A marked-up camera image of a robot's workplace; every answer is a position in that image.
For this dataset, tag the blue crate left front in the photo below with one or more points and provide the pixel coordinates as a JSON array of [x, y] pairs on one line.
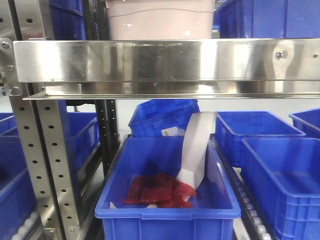
[[17, 198]]

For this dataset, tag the red mesh bags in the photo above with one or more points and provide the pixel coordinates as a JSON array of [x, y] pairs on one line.
[[161, 190]]

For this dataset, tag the blue crate upper left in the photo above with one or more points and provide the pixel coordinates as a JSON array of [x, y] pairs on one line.
[[67, 19]]

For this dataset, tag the blue crate far right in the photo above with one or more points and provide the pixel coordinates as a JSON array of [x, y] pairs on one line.
[[307, 121]]

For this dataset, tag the pink storage bin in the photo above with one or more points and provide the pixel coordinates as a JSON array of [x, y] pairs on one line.
[[160, 19]]

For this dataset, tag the steel perforated shelf upright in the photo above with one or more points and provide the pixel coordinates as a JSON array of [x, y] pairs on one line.
[[26, 27]]

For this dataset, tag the white roller track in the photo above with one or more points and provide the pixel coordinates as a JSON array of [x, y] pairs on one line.
[[251, 225]]

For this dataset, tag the blue crate left middle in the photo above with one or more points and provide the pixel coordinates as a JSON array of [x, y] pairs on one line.
[[84, 136]]

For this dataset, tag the blue crate front centre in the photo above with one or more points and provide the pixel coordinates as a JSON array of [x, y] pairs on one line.
[[213, 210]]

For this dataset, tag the tilted blue crate behind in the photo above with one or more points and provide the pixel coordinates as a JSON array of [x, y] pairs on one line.
[[153, 117]]

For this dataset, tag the black perforated upright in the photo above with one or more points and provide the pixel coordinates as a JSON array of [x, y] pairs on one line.
[[97, 28]]

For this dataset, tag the blue crate upper right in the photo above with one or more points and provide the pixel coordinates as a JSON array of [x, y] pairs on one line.
[[268, 19]]

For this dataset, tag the steel shelf front rail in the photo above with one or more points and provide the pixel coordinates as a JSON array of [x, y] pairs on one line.
[[242, 68]]

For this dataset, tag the blue crate front right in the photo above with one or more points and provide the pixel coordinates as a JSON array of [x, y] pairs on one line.
[[283, 175]]

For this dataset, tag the blue crate back right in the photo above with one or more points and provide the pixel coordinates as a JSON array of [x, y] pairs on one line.
[[232, 126]]

